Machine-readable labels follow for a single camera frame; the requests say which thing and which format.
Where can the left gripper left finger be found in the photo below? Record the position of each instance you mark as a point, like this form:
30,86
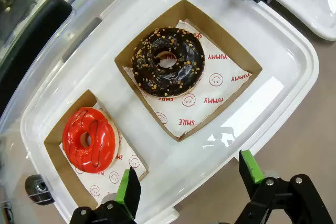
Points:
128,195

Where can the white display tray with donuts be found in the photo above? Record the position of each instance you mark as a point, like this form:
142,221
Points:
183,169

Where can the chocolate nut-sprinkled donut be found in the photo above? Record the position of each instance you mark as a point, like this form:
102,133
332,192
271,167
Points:
147,77

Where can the red glazed donut in box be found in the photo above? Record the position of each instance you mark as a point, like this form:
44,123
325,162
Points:
63,176

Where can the clear hinged display lid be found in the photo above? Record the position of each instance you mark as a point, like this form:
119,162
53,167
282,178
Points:
78,11

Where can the red donut's printed paper liner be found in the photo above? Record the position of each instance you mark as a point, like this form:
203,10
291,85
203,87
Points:
105,179

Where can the chocolate donut in box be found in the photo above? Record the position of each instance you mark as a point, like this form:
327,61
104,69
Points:
228,43

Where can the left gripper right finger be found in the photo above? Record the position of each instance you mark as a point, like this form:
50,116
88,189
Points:
275,203

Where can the chocolate donut's printed paper liner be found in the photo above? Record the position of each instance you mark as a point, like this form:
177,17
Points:
210,108

